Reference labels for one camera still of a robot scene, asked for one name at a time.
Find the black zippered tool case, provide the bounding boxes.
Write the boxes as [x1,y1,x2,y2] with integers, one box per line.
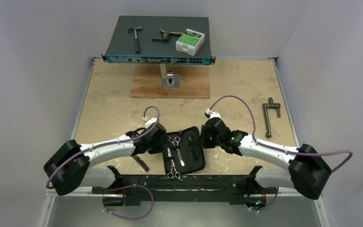
[163,126,206,175]

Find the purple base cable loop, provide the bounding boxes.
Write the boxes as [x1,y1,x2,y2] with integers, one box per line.
[102,183,155,220]

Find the black comb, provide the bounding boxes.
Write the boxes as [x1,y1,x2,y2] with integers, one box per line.
[132,155,150,172]

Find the network switch rack unit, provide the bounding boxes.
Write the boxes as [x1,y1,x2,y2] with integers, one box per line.
[102,16,216,65]

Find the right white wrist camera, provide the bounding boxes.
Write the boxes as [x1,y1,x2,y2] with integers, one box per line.
[204,109,221,119]

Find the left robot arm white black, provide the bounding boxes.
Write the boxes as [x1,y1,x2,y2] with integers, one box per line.
[43,123,166,196]

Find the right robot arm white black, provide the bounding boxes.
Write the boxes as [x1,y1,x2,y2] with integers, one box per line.
[200,117,332,200]

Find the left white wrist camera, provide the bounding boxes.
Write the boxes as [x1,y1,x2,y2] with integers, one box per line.
[143,117,158,128]

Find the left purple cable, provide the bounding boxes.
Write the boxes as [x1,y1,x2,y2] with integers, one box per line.
[46,106,161,190]

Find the wooden board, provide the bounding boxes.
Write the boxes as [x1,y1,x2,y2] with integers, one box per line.
[130,64,210,99]

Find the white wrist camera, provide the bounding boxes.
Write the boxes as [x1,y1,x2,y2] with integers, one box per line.
[143,117,158,128]
[204,109,221,119]

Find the dark metal clamp bar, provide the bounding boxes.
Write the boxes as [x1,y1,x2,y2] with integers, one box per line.
[262,97,281,139]

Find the silver scissors in case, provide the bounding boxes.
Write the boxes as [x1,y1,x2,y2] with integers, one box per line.
[172,137,185,166]

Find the claw hammer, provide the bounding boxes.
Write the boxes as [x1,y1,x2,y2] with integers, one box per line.
[127,26,142,53]

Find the black hair clip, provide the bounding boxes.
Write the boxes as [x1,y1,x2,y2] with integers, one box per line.
[188,135,199,160]

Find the rusty metal clamp tool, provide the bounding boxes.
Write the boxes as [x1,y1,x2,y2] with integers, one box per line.
[151,28,183,43]

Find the white green plastic box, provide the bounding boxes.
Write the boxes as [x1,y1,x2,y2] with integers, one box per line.
[175,29,205,56]

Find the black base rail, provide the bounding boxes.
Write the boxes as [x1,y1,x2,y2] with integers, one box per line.
[92,166,276,207]

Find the silver thinning scissors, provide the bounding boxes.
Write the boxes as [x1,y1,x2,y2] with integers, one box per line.
[167,136,183,182]

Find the metal stand bracket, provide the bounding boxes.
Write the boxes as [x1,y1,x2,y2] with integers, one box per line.
[159,64,180,88]

